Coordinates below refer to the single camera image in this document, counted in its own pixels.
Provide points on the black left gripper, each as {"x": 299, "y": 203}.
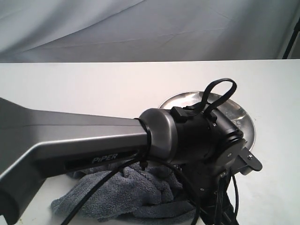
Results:
{"x": 208, "y": 165}

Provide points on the grey fleece cloth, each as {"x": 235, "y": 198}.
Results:
{"x": 153, "y": 196}

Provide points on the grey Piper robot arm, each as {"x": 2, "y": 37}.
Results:
{"x": 36, "y": 145}

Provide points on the round stainless steel plate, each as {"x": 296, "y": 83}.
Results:
{"x": 233, "y": 111}

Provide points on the black backdrop stand pole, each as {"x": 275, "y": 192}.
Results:
{"x": 292, "y": 40}

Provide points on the grey backdrop cloth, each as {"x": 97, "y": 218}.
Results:
{"x": 144, "y": 30}

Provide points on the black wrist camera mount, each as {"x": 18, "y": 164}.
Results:
{"x": 245, "y": 163}

